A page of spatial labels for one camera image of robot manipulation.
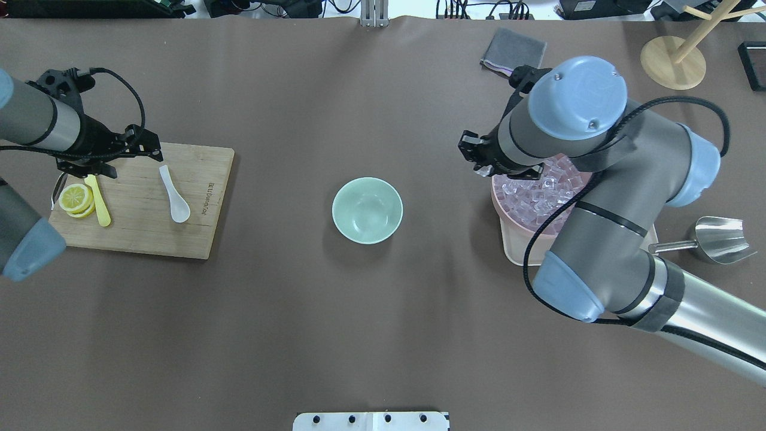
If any black box on table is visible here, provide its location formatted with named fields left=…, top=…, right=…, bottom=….
left=737, top=41, right=765, bottom=91

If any clear ice cube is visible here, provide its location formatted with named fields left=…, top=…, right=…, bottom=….
left=475, top=165, right=493, bottom=177

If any wooden cup stand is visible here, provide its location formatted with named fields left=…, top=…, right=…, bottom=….
left=640, top=1, right=765, bottom=90

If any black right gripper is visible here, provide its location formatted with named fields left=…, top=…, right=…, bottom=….
left=458, top=129, right=544, bottom=180

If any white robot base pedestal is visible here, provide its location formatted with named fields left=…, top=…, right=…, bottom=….
left=292, top=410, right=451, bottom=430

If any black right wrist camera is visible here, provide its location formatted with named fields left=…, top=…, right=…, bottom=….
left=508, top=65, right=552, bottom=95

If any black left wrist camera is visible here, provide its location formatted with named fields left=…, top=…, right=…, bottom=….
left=35, top=68, right=96, bottom=114

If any metal ice scoop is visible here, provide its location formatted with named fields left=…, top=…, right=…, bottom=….
left=648, top=216, right=758, bottom=265

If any cream rectangular serving tray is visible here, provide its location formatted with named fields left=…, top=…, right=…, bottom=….
left=500, top=210, right=659, bottom=266

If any yellow plastic knife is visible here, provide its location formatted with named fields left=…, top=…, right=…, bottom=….
left=84, top=175, right=112, bottom=228

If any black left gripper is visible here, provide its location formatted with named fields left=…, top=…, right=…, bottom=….
left=72, top=114, right=163, bottom=179

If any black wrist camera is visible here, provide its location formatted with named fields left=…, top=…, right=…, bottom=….
left=35, top=68, right=96, bottom=114
left=508, top=65, right=552, bottom=95

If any grey folded cloth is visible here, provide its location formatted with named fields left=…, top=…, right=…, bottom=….
left=479, top=28, right=548, bottom=77

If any lemon slice upper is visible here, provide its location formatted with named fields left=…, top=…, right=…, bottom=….
left=57, top=184, right=94, bottom=212

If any bamboo cutting board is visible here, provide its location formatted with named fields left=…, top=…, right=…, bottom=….
left=49, top=142, right=235, bottom=260

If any aluminium frame post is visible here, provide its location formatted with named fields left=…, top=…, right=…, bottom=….
left=360, top=0, right=390, bottom=28

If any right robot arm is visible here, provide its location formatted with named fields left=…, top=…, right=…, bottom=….
left=458, top=56, right=765, bottom=385

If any white ceramic spoon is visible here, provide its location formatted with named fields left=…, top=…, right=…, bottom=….
left=159, top=165, right=191, bottom=223

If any mint green bowl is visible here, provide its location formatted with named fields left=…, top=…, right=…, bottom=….
left=331, top=177, right=404, bottom=245

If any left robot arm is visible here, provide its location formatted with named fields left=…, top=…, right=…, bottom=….
left=1, top=68, right=163, bottom=282

